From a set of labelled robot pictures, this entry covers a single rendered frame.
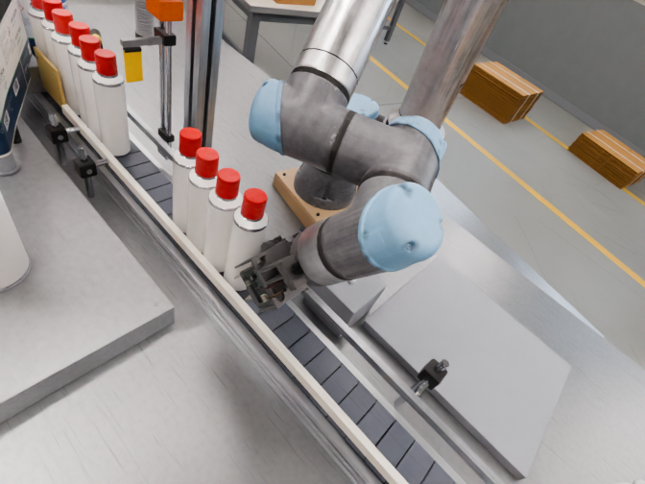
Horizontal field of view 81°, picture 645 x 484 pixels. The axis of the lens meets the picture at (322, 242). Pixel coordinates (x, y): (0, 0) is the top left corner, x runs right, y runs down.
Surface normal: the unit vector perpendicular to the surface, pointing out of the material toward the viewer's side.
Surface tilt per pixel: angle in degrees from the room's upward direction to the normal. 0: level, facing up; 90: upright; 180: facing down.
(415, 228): 30
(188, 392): 0
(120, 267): 0
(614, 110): 90
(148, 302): 0
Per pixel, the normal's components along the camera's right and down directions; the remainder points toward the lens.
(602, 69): -0.79, 0.26
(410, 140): 0.15, -0.56
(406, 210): 0.60, -0.24
